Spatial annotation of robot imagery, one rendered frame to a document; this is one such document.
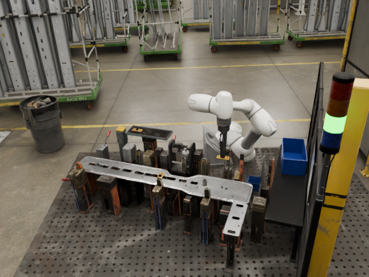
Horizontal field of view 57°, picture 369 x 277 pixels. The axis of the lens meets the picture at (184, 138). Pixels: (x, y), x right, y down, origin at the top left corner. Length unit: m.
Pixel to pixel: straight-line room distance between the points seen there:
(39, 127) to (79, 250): 2.71
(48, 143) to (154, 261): 3.09
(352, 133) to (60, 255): 1.94
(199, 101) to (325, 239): 1.02
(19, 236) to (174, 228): 1.89
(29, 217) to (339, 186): 3.26
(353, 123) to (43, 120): 4.05
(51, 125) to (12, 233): 1.62
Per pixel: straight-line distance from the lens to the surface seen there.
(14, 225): 4.06
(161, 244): 2.43
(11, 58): 6.66
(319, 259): 1.90
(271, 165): 2.36
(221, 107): 2.01
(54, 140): 5.05
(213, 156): 3.08
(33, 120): 4.84
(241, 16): 9.38
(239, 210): 2.22
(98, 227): 2.64
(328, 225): 1.74
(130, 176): 2.55
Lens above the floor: 2.47
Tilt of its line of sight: 30 degrees down
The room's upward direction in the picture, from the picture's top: 3 degrees counter-clockwise
